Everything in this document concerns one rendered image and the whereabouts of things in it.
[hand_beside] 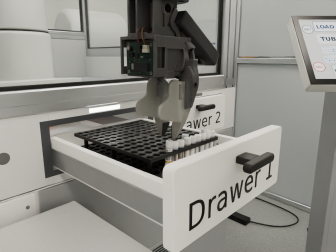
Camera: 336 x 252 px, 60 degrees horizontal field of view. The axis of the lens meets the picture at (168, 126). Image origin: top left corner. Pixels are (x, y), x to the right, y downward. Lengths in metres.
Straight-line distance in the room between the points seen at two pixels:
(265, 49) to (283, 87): 0.30
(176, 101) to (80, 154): 0.20
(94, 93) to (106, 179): 0.23
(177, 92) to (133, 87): 0.29
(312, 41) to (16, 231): 1.06
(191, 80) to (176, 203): 0.17
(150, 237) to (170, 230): 0.53
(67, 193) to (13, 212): 0.11
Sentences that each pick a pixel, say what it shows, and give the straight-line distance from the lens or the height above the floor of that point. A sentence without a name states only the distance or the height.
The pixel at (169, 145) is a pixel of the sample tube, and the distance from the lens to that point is 0.46.
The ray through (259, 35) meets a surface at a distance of 2.29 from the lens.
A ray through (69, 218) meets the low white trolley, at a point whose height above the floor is 0.76.
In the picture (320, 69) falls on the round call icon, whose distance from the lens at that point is 1.12.
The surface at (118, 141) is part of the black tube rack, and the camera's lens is 0.53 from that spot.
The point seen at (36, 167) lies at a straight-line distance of 0.61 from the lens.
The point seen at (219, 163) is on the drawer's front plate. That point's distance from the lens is 0.40.
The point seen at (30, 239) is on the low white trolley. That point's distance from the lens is 0.55.
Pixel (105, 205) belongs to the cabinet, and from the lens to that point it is 0.73.
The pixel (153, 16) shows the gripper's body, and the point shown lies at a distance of 0.40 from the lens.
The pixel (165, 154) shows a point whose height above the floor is 0.90.
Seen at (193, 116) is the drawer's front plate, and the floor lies 0.88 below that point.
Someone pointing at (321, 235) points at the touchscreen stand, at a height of 0.32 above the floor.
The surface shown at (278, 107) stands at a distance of 2.22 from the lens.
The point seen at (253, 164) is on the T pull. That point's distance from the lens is 0.40.
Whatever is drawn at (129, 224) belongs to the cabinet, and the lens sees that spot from 0.81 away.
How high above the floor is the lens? 1.05
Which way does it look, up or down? 13 degrees down
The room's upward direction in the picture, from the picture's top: straight up
